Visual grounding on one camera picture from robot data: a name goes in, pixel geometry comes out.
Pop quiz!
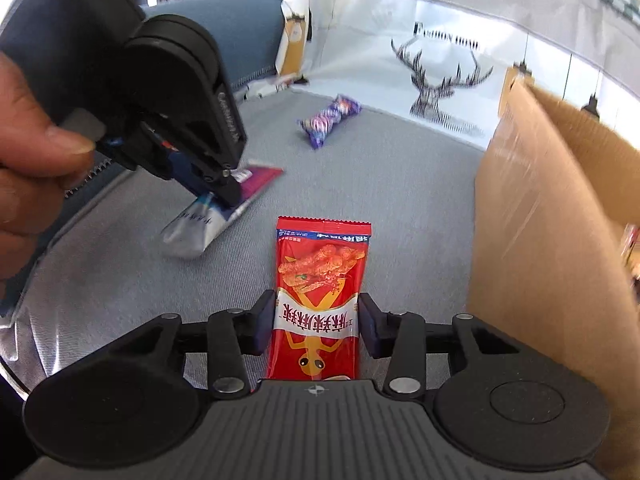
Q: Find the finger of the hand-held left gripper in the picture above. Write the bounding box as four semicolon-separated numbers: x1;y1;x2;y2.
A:
141;111;244;209
106;129;212;197

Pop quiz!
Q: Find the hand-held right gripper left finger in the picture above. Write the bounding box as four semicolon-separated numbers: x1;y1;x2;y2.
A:
112;290;277;401

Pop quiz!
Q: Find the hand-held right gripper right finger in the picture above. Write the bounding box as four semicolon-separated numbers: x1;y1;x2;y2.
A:
359;292;526;397

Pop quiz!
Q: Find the silver purple packet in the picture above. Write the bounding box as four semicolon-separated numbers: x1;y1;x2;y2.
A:
161;160;286;260

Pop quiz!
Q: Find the red printed snack packet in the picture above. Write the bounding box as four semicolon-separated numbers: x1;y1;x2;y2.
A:
265;215;373;382

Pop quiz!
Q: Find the brown cardboard box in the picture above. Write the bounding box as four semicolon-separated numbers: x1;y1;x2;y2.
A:
465;66;640;480

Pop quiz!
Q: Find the person's left hand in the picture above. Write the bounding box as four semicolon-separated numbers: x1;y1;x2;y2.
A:
0;52;98;302

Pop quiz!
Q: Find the purple twisted candy packet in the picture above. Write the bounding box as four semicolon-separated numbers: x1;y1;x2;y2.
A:
296;92;363;150

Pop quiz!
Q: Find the blue sofa back cushion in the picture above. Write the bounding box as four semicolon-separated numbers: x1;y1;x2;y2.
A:
140;0;286;92

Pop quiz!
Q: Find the white deer printed cloth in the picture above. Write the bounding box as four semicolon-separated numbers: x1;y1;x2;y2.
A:
245;0;640;152

